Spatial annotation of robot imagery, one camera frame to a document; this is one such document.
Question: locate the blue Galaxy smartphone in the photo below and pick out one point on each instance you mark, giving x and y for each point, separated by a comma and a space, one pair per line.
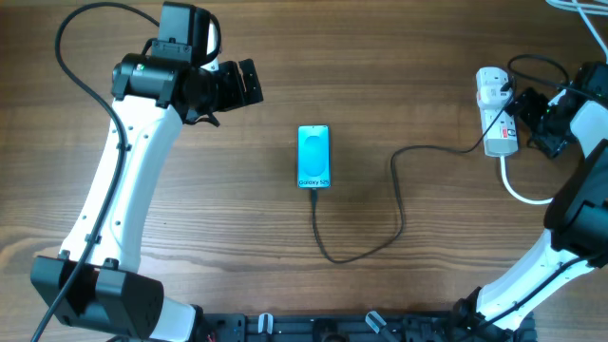
313, 157

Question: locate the white power strip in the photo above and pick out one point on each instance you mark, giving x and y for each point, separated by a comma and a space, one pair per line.
499, 129

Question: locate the white USB charger adapter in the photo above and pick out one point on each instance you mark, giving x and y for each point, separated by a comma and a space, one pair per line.
493, 96

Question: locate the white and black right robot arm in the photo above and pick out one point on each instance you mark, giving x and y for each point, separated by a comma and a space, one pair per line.
574, 240

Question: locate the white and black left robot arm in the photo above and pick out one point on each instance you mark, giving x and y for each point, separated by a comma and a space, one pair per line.
176, 80

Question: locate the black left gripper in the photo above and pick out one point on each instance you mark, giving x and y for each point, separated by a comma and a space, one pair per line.
235, 97

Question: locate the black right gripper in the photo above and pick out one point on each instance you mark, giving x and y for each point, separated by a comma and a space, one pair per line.
550, 144

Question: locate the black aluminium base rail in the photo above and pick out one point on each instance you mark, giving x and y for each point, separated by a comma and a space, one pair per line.
407, 327

